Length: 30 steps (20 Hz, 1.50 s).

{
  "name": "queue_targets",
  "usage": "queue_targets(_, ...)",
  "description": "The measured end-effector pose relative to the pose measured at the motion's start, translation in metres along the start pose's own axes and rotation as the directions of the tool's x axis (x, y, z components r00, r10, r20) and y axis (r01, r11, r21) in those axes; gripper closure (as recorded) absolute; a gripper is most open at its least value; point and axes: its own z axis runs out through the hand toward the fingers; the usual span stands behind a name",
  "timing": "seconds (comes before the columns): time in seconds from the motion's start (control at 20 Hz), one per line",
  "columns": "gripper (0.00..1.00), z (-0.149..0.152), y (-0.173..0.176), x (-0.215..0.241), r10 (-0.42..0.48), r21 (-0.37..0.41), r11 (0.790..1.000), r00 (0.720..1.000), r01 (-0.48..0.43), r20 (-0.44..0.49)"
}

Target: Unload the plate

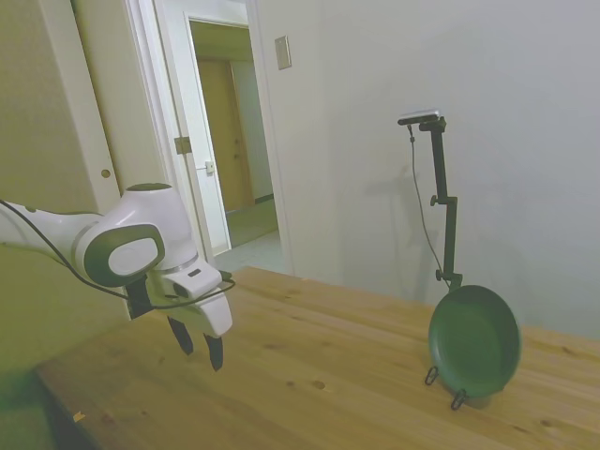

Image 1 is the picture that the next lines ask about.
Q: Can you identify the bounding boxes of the black wire plate rack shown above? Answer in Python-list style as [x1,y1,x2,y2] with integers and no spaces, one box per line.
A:
[423,367,469,412]

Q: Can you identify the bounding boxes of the cream closet door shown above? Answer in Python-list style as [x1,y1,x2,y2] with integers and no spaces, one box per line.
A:
[0,0,124,218]

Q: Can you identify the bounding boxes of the grey exterior camera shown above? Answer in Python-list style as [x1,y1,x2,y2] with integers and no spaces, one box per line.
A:
[397,108,443,127]

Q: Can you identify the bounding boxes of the beige wall switch plate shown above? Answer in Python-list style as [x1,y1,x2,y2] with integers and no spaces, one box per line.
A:
[274,35,293,72]

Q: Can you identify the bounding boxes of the black camera stand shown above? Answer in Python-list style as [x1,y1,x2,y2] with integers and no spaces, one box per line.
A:
[416,117,466,293]

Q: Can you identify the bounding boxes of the black camera cable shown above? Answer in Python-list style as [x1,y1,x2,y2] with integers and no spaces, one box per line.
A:
[406,123,448,269]

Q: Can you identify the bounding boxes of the brown wooden door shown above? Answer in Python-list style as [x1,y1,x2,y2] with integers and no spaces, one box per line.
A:
[196,58,257,215]

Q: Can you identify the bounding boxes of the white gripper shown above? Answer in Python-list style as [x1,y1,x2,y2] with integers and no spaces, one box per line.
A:
[147,264,234,373]

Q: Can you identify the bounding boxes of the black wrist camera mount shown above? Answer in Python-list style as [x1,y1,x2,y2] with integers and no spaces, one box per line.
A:
[125,278,154,322]

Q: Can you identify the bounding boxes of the dark green plate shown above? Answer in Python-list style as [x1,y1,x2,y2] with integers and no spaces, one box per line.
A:
[427,284,523,399]

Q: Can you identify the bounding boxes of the white open door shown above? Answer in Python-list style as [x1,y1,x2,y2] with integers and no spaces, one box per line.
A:
[154,0,233,260]

